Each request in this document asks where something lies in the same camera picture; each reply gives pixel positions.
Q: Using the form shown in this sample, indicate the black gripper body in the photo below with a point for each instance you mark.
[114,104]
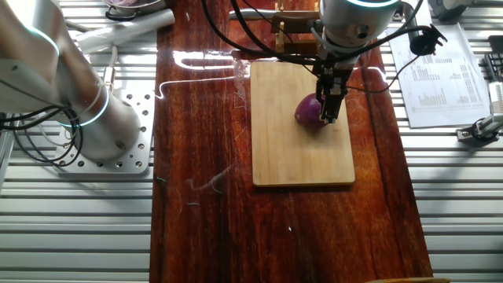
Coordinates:
[334,70]

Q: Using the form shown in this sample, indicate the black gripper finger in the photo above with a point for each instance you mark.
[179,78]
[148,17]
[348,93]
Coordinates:
[334,102]
[321,96]

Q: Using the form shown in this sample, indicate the steel cleaver knife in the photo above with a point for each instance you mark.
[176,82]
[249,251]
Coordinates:
[251,14]

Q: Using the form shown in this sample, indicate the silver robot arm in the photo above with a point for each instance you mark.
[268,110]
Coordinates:
[106,126]

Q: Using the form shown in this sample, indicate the purple onion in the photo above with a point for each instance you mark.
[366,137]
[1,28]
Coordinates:
[308,114]

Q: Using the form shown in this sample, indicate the wooden knife rack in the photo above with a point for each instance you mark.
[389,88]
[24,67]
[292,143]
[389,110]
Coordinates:
[280,39]

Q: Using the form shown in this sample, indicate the bamboo cutting board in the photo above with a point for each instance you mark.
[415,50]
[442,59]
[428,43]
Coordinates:
[291,157]

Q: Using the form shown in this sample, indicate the printed paper sheet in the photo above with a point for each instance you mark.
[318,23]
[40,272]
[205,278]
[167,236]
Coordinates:
[436,86]

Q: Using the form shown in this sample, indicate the glossy wood-grain table mat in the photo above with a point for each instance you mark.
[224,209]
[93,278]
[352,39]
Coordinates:
[196,236]

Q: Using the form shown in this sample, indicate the white plastic roll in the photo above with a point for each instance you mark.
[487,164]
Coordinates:
[125,29]

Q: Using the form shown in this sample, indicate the purple vegetable pieces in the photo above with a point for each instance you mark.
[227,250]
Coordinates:
[122,2]

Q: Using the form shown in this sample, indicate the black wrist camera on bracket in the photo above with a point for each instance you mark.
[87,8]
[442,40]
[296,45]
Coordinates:
[422,44]

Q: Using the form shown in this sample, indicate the grey metal mount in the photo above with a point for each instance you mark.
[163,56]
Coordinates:
[448,8]

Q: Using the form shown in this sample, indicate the silver bar-shaped camera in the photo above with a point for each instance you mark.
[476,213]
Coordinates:
[497,98]

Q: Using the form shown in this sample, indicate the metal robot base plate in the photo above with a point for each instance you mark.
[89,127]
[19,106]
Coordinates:
[137,159]

